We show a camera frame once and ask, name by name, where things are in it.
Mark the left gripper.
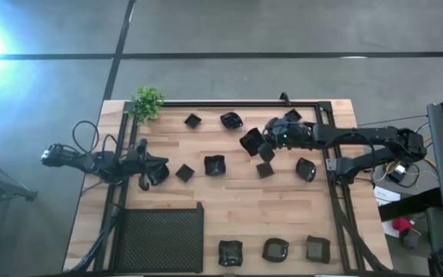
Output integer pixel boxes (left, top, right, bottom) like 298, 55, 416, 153
121, 138, 170, 192

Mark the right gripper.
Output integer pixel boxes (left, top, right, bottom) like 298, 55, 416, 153
258, 117, 317, 162

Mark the black oval plate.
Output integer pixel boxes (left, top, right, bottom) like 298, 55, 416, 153
295, 157, 318, 183
148, 164, 171, 187

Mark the black leaf-shaped plate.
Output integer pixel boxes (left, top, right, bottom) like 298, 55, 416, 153
220, 112, 244, 130

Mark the green plant in white pot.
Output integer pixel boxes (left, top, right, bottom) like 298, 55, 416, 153
125, 86, 166, 124

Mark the black rounded square plate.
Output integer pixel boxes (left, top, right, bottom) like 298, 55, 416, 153
305, 235, 331, 265

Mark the white paper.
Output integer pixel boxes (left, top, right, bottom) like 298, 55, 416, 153
381, 219, 403, 239
373, 185, 401, 207

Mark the small white electronic box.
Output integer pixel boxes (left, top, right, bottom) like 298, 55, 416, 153
388, 163, 409, 182

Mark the red object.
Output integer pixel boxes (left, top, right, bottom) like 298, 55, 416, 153
392, 217, 415, 233

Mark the dark grey cloth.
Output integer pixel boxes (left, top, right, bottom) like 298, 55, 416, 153
400, 229, 421, 249

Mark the black aluminium frame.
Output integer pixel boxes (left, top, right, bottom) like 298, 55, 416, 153
92, 100, 394, 275

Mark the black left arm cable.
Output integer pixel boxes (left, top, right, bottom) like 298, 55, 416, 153
71, 119, 119, 155

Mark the black perforated tray with handle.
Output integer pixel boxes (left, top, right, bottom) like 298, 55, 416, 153
113, 202, 205, 274

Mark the yellow cable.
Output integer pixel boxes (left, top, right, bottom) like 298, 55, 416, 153
421, 134, 439, 169

